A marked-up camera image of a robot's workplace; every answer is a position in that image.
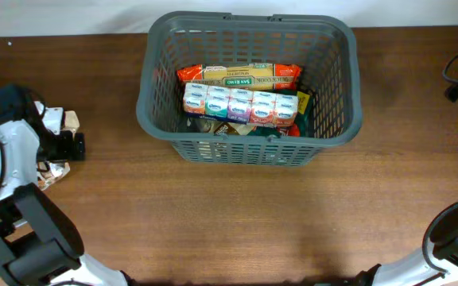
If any beige brown snack bag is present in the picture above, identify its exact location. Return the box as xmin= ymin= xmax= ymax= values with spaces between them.
xmin=37 ymin=107 xmax=83 ymax=191

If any green Nescafe coffee bag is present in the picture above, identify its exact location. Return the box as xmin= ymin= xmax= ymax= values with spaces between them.
xmin=247 ymin=89 xmax=313 ymax=137

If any Kleenex tissue multipack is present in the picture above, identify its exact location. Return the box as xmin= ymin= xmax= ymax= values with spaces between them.
xmin=182 ymin=83 xmax=299 ymax=128

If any orange San Remo spaghetti pack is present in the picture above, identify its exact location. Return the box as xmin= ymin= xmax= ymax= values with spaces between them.
xmin=177 ymin=63 xmax=301 ymax=91

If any beige Dolce Gusto snack bag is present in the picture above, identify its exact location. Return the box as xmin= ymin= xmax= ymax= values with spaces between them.
xmin=191 ymin=118 xmax=256 ymax=136

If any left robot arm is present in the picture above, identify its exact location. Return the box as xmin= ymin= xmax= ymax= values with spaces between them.
xmin=0 ymin=84 xmax=134 ymax=285

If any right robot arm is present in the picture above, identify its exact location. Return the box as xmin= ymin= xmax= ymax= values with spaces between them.
xmin=350 ymin=202 xmax=458 ymax=286

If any grey plastic basket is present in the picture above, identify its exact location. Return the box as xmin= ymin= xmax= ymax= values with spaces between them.
xmin=136 ymin=11 xmax=363 ymax=166

